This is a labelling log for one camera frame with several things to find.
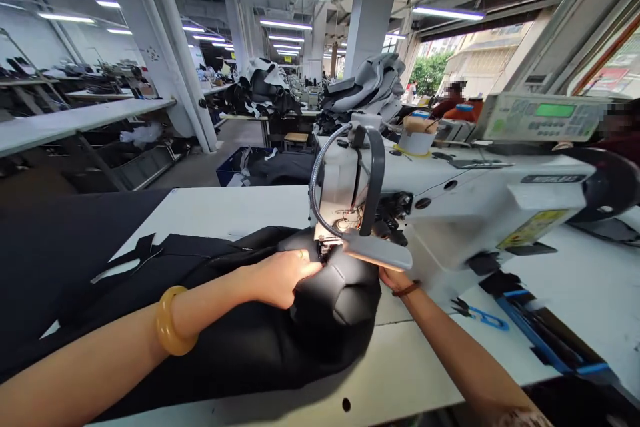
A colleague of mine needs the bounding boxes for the white thread cone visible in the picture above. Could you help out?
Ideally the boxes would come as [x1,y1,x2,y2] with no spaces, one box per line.
[397,115,440,156]

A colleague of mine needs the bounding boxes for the pile of grey leather pieces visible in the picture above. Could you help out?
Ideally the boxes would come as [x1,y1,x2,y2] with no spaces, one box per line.
[317,52,407,129]

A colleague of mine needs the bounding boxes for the flat dark metal plate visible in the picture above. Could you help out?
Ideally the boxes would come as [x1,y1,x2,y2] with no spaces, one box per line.
[446,158,516,170]

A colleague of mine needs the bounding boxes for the sewing machine control panel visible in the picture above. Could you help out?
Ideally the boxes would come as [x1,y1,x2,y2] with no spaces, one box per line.
[481,91,610,143]

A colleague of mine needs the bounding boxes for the blue storage bin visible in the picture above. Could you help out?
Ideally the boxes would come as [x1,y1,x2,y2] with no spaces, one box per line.
[215,146,282,187]

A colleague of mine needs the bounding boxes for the black leather seat cover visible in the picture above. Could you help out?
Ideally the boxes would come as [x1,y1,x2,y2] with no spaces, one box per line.
[107,225,384,421]

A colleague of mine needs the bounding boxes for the large black fabric sheet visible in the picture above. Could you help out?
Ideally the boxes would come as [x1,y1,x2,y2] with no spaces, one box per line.
[0,188,174,384]

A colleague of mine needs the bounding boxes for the person's left hand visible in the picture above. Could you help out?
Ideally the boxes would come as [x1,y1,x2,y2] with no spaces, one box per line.
[245,248,324,310]

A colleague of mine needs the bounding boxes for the white industrial sewing machine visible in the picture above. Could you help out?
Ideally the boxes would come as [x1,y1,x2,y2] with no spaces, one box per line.
[309,115,640,294]

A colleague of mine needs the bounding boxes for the long white work table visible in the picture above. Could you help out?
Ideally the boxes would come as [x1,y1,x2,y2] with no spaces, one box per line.
[0,96,178,193]

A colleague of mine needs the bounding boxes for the wooden stool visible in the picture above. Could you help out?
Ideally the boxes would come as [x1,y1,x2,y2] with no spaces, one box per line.
[283,132,317,153]

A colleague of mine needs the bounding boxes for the blue handled thread snips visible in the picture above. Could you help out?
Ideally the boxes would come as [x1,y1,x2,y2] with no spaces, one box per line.
[449,296,511,333]

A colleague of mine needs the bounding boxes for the person's right hand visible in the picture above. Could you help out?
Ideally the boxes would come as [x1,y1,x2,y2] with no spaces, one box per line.
[377,267,418,295]

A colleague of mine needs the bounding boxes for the grey gooseneck work lamp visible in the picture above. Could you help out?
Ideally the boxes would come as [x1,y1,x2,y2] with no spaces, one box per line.
[308,123,415,273]

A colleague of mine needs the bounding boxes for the blue tool tray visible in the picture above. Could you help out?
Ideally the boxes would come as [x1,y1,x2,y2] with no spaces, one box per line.
[493,286,613,376]

